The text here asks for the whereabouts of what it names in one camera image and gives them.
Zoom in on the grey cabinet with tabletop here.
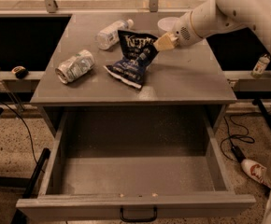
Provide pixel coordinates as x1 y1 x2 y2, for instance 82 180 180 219
31 13 235 132

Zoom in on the open grey top drawer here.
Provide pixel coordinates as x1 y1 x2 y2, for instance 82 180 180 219
17 105 255 221

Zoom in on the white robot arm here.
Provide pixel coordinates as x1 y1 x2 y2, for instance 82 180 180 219
154 0 271 55

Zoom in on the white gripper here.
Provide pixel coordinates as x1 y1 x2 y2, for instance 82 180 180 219
153 12 202 51

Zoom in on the black yellow tape measure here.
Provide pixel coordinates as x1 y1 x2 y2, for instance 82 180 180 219
11 66 29 79

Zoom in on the black drawer handle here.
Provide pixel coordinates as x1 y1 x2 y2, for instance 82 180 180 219
120 207 158 223

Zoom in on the white ceramic bowl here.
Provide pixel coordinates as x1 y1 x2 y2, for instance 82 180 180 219
157 17 178 35

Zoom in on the crushed silver soda can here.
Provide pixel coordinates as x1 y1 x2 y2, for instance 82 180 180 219
55 49 95 84

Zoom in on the black stand leg left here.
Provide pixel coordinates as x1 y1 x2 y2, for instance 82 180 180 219
10 147 50 224

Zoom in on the small glass bottle on ledge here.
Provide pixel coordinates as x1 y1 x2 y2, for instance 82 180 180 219
250 54 271 78

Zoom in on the black cable left floor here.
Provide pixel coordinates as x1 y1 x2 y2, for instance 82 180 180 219
0 100 46 174

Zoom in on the clear plastic water bottle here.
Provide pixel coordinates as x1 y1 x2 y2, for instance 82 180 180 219
95 19 134 50

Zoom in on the blue Kettle chip bag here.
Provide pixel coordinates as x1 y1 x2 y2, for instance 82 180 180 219
104 30 158 89

